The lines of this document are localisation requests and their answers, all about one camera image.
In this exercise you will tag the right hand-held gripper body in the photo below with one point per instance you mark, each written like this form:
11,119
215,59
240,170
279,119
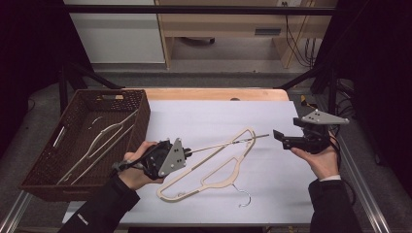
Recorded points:
319,139

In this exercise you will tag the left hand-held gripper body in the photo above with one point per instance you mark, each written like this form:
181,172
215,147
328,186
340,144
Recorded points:
173,158

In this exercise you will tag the beige plastic clothes hanger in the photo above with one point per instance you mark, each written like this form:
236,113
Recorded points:
213,185
226,143
97,142

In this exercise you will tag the brown woven plastic basket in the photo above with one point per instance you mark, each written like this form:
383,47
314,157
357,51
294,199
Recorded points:
42,155

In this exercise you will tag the person's right hand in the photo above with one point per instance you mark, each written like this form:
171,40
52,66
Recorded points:
325,165

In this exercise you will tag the person's left hand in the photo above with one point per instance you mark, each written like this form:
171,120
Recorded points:
134,176

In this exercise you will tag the yellow and black tool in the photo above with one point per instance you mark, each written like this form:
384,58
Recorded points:
305,101

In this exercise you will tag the white paper sheet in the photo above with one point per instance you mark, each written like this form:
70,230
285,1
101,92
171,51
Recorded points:
200,119

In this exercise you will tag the light wooden desk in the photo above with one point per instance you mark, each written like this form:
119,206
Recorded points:
226,24

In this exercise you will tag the white cabinet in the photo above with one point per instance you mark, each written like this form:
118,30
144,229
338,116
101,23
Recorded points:
118,35

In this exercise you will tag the black metal crossbar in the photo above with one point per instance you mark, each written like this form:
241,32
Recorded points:
194,9

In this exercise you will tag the black metal frame strut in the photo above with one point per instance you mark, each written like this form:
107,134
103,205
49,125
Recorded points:
307,75
94,77

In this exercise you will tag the aluminium frame rail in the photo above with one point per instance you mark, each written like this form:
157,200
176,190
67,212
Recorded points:
359,181
14,212

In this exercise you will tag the white wall socket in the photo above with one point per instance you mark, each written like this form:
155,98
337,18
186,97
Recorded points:
290,2

